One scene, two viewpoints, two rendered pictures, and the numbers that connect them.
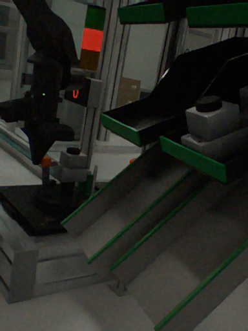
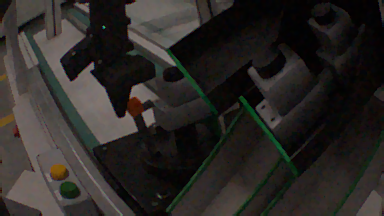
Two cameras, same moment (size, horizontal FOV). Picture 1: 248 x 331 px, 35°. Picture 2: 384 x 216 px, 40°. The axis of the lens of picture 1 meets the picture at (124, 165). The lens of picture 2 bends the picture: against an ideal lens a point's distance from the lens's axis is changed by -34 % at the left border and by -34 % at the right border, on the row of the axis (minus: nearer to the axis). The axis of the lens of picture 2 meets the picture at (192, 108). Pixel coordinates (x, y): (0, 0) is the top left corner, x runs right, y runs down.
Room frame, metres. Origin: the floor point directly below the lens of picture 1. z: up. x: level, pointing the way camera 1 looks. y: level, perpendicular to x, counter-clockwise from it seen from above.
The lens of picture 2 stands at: (-0.05, -0.17, 1.48)
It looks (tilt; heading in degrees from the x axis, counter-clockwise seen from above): 26 degrees down; 17
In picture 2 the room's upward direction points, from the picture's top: 11 degrees counter-clockwise
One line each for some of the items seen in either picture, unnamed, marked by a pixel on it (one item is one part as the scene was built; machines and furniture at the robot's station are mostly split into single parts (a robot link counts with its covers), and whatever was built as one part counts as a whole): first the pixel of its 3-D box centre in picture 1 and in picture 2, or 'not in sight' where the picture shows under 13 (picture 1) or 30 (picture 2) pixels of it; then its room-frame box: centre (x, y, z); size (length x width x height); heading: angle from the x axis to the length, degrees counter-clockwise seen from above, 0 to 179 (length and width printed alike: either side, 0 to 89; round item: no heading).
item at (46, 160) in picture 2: not in sight; (64, 187); (0.77, 0.34, 0.93); 0.21 x 0.07 x 0.06; 38
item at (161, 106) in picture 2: (75, 163); (184, 91); (0.84, 0.11, 1.06); 0.08 x 0.04 x 0.07; 129
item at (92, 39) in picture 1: (92, 40); not in sight; (1.06, 0.14, 1.33); 0.05 x 0.05 x 0.05
